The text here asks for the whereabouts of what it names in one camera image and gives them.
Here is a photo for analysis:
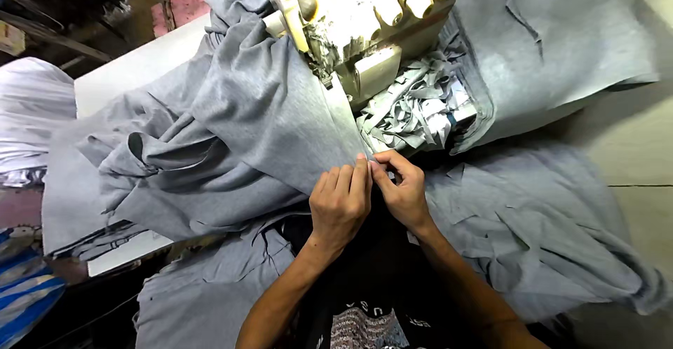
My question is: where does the person's left forearm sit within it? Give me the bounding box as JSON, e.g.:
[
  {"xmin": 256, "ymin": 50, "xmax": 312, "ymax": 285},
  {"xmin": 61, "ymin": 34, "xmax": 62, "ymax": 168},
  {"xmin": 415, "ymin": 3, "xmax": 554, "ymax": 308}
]
[{"xmin": 235, "ymin": 236, "xmax": 340, "ymax": 349}]

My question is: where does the large grey fabric piece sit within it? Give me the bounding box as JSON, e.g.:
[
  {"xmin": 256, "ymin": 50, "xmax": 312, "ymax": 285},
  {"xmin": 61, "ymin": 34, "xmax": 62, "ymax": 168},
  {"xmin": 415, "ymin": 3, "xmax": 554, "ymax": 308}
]
[{"xmin": 42, "ymin": 0, "xmax": 376, "ymax": 260}]

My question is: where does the hanging grey cloth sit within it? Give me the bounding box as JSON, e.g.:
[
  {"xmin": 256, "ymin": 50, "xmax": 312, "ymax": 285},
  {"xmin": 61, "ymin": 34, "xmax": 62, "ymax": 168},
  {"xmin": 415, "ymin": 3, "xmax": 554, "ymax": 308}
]
[{"xmin": 134, "ymin": 212, "xmax": 311, "ymax": 349}]

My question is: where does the white fabric bundle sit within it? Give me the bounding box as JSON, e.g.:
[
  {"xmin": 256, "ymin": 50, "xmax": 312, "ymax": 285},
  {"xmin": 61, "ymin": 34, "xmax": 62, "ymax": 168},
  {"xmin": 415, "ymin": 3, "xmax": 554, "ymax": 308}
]
[{"xmin": 0, "ymin": 57, "xmax": 78, "ymax": 188}]

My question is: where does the person's right forearm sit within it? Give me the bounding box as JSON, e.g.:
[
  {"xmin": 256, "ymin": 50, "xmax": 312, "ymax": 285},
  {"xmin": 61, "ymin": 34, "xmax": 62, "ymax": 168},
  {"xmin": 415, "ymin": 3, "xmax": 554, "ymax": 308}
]
[{"xmin": 414, "ymin": 222, "xmax": 550, "ymax": 349}]

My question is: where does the white sewing table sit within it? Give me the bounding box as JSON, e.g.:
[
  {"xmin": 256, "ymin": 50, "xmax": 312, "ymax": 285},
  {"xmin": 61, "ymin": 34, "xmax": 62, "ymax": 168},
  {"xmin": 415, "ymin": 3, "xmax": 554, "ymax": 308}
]
[{"xmin": 74, "ymin": 13, "xmax": 212, "ymax": 278}]

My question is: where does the person's right hand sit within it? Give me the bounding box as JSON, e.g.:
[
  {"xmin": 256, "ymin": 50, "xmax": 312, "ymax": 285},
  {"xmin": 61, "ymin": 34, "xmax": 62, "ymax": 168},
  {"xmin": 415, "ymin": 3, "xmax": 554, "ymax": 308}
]
[{"xmin": 369, "ymin": 150, "xmax": 433, "ymax": 234}]

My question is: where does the white sewing machine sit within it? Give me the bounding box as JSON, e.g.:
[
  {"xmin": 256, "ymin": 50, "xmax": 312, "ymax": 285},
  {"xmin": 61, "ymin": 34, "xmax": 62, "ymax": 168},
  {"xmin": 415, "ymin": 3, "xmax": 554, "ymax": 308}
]
[{"xmin": 260, "ymin": 0, "xmax": 458, "ymax": 112}]

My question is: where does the pile of grey fabric scraps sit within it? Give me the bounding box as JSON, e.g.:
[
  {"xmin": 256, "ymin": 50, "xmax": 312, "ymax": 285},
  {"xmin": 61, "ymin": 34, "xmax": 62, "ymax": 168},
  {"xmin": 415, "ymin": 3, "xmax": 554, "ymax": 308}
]
[{"xmin": 356, "ymin": 57, "xmax": 477, "ymax": 155}]

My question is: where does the blue white striped bag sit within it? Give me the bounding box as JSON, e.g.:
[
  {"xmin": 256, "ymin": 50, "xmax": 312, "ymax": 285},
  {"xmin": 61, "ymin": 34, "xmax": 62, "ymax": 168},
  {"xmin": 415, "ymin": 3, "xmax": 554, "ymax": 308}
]
[{"xmin": 0, "ymin": 228, "xmax": 67, "ymax": 349}]

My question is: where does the pink board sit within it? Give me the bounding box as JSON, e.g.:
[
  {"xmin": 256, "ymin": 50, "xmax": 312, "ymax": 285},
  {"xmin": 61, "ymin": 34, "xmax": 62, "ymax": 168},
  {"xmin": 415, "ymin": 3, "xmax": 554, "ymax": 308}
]
[{"xmin": 151, "ymin": 0, "xmax": 217, "ymax": 38}]

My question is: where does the stack of grey fabric panels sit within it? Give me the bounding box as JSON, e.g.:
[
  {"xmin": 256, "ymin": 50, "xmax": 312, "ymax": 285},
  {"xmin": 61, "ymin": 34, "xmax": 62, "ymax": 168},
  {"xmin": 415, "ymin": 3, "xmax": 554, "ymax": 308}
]
[{"xmin": 439, "ymin": 0, "xmax": 660, "ymax": 156}]

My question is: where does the loose grey draped cloth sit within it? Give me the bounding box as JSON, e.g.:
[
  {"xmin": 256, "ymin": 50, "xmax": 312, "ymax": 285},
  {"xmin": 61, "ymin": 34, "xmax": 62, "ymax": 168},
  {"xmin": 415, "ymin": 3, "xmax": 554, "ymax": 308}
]
[{"xmin": 424, "ymin": 140, "xmax": 673, "ymax": 324}]

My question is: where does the person's left hand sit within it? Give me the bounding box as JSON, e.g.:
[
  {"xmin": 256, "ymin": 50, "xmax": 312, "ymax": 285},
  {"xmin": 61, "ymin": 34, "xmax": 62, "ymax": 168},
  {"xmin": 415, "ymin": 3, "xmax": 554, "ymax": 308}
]
[{"xmin": 308, "ymin": 153, "xmax": 373, "ymax": 254}]

